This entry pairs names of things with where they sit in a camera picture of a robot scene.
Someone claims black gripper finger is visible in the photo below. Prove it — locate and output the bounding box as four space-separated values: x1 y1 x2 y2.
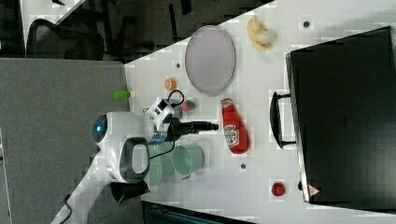
190 121 219 133

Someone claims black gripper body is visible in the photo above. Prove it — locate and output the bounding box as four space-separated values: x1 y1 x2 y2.
167 118 191 141

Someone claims red plush ketchup bottle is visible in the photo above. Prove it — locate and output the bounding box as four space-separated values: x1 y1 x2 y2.
220 98 250 154

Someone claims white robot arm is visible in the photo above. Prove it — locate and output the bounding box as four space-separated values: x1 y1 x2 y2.
50 112 219 224

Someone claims green strainer bowl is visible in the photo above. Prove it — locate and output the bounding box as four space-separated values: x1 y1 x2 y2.
144 142 174 192

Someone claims blue bowl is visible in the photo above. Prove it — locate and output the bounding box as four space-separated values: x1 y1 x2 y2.
169 99 182 119

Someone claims plush strawberry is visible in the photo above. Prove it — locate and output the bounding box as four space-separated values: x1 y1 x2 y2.
181 100 195 112

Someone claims green metal cup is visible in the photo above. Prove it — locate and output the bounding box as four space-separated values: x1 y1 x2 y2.
171 143 205 179

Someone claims plush orange half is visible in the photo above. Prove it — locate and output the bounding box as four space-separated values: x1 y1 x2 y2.
164 78 177 91

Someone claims grey oval plate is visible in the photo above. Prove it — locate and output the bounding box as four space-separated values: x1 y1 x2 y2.
185 25 235 96

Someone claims green marker cap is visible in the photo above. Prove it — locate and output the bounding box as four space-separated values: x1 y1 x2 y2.
113 91 132 100

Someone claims black cylinder lower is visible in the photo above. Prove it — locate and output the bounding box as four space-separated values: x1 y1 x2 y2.
110 181 149 203

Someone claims red plush tomato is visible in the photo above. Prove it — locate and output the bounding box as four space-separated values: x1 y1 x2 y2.
271 182 286 197

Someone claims plush peeled banana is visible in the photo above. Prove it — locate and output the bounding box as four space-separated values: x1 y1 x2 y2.
247 16 277 52

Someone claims black office chair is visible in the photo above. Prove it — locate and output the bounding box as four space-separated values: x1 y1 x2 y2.
25 19 105 61

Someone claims black toaster oven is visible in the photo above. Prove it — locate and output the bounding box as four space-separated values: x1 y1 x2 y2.
285 26 396 214

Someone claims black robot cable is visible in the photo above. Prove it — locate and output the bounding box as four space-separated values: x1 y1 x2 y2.
59 89 185 224

